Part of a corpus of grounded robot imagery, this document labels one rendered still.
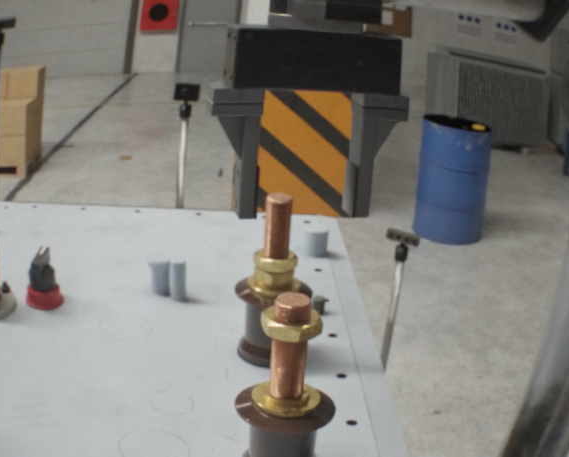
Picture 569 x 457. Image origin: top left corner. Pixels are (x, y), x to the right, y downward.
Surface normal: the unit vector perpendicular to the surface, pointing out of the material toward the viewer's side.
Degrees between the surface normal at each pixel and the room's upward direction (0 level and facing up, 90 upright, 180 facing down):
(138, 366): 0
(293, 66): 90
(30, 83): 90
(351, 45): 90
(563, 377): 92
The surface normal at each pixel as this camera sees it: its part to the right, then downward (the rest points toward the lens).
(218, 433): 0.07, -0.94
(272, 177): 0.06, 0.33
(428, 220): -0.71, 0.18
